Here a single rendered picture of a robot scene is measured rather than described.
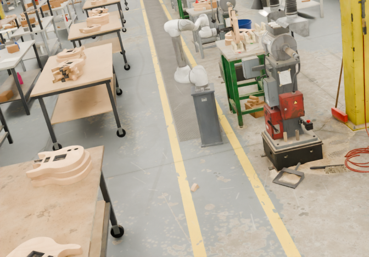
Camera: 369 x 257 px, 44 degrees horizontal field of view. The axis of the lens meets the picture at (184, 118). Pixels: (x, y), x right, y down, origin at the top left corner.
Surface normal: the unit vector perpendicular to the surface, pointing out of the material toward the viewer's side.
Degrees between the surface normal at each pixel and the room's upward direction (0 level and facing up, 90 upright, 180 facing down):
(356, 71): 90
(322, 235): 0
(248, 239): 0
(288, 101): 90
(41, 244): 0
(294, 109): 90
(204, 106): 90
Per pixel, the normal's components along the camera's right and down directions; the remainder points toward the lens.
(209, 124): -0.01, 0.40
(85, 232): -0.18, -0.90
